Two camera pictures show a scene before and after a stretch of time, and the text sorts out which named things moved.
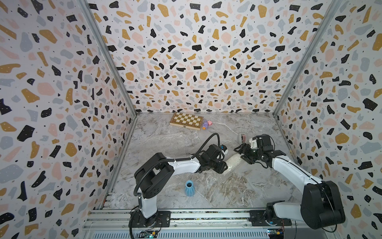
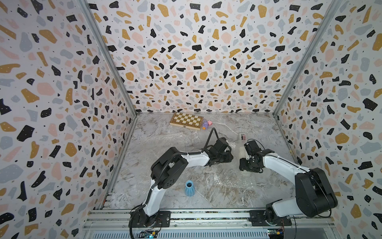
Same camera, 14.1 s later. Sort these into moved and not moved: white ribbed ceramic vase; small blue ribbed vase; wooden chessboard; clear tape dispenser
Moved: white ribbed ceramic vase
Not moved: wooden chessboard; small blue ribbed vase; clear tape dispenser
